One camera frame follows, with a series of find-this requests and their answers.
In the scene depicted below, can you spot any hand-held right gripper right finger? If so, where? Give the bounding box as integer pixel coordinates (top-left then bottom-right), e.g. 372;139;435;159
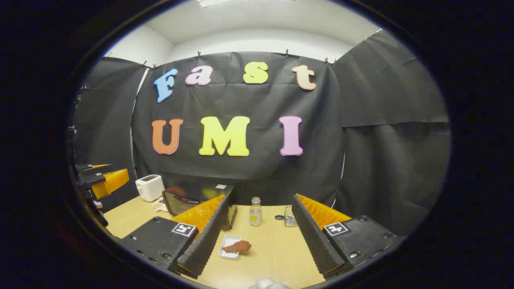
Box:
292;194;402;278

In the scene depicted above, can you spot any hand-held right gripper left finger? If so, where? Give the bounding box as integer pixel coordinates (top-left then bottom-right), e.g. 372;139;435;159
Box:
120;195;230;279

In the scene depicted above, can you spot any brown meat slice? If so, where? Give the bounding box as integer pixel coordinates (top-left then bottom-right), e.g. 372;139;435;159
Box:
223;240;252;253

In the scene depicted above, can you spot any black electric oven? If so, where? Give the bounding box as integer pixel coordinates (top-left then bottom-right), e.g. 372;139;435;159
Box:
162;184;237;230

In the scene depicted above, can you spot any white plastic tray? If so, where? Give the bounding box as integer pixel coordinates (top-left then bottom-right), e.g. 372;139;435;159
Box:
218;235;242;261

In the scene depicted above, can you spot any clear bottle yellow label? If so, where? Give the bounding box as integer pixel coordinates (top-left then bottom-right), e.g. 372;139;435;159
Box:
249;197;263;227

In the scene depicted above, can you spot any white toaster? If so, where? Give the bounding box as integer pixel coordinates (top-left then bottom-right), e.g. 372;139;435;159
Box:
135;175;165;202

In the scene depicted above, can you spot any metal wire basket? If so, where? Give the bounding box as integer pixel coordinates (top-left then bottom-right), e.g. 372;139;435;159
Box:
284;206;298;228

